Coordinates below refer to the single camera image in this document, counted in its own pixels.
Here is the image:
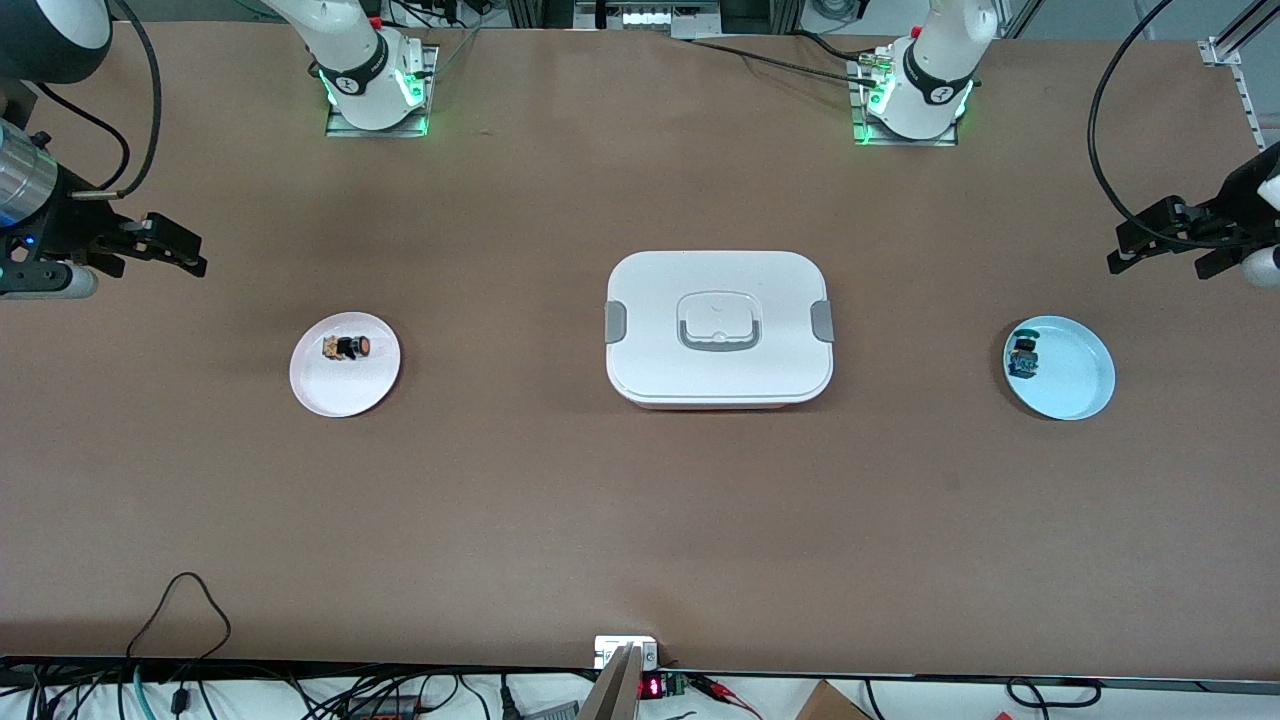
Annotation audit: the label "light blue round plate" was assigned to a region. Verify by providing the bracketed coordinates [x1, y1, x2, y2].
[1003, 315, 1116, 421]

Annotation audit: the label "pale pink round plate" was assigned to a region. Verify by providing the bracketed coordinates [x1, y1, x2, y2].
[289, 312, 403, 419]

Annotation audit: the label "white lunch box grey latches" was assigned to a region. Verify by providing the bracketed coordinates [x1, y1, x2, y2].
[604, 250, 835, 412]

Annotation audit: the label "black power adapter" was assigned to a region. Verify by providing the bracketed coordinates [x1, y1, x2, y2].
[340, 693, 426, 720]

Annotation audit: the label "metal device with white lights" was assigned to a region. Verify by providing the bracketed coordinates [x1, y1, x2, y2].
[575, 0, 723, 39]

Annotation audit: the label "brown cardboard piece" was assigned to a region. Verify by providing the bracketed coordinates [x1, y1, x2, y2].
[795, 680, 871, 720]

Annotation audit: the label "small white box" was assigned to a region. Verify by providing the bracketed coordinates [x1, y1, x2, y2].
[594, 635, 661, 671]

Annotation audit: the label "grey metal bar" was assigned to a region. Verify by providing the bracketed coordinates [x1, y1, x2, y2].
[578, 643, 647, 720]

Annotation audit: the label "red and black clip leads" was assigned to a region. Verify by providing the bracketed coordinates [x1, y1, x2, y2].
[690, 674, 763, 720]

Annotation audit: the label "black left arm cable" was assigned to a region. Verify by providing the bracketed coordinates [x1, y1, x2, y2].
[1088, 0, 1216, 251]

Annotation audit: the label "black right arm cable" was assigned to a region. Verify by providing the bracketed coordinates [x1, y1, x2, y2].
[30, 0, 163, 199]

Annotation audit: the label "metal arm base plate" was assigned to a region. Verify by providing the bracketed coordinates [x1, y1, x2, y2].
[850, 55, 961, 148]
[325, 44, 441, 139]

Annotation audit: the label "thin black looped cable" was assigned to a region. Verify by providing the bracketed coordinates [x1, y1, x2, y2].
[125, 571, 234, 691]

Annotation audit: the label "black cable to arm base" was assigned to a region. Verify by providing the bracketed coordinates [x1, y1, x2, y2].
[672, 30, 881, 86]

